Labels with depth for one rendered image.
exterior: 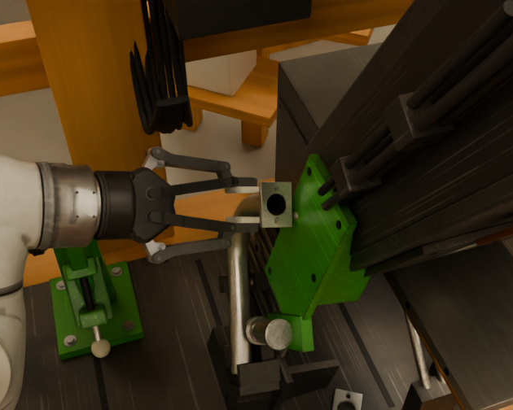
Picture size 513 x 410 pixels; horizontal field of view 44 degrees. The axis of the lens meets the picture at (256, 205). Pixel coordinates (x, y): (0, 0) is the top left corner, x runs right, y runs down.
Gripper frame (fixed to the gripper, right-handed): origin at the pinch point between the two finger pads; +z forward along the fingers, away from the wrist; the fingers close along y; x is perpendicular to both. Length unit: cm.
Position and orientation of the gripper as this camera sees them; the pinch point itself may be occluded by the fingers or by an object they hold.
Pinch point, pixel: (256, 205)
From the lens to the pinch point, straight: 78.3
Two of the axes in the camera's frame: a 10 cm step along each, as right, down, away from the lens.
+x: -4.9, 0.2, 8.7
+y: -0.1, -10.0, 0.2
